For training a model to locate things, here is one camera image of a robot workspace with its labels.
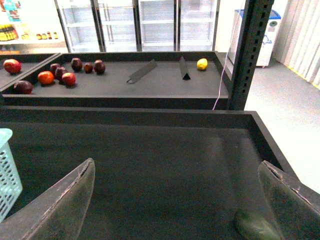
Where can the dark red apple back left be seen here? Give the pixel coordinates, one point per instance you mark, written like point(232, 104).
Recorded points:
point(53, 67)

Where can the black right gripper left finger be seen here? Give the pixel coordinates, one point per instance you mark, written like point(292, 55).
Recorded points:
point(56, 214)

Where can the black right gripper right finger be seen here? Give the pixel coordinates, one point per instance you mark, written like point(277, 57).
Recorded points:
point(295, 207)

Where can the small dark red apple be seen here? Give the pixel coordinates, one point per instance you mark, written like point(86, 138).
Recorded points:
point(88, 68)

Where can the light blue plastic basket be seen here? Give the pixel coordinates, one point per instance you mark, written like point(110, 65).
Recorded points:
point(10, 183)

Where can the glass door refrigerator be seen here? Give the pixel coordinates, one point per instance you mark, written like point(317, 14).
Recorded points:
point(138, 25)

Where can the dark red apple centre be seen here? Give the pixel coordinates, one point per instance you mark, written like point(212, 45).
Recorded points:
point(59, 72)

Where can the shelf with sauce bottles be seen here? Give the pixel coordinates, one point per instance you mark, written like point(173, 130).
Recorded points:
point(30, 27)

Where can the orange fruit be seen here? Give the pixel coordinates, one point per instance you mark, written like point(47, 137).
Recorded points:
point(45, 78)

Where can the dark red apple right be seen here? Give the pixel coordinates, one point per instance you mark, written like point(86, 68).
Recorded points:
point(99, 67)

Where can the dark red apple back top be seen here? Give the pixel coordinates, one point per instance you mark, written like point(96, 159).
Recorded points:
point(76, 64)

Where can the dark red apple front left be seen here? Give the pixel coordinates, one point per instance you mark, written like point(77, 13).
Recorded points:
point(23, 87)

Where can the red yellow apple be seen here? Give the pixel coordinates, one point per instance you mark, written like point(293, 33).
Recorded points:
point(12, 66)

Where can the yellow lemon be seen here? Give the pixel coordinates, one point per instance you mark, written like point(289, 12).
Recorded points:
point(202, 64)

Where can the red orange apple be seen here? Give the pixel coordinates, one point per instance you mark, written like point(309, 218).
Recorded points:
point(69, 79)

